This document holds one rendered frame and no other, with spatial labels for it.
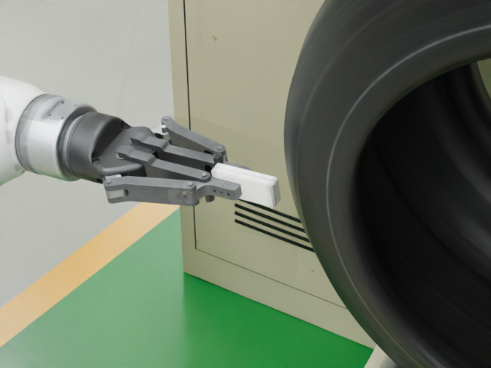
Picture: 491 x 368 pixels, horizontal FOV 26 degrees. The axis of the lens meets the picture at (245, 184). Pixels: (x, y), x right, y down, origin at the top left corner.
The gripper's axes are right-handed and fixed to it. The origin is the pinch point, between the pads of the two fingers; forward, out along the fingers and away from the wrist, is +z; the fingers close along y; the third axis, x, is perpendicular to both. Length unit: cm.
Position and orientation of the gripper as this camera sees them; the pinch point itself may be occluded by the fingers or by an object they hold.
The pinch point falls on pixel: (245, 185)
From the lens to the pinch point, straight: 107.8
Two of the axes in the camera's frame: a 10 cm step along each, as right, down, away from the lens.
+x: 1.2, 7.6, 6.4
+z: 8.7, 2.2, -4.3
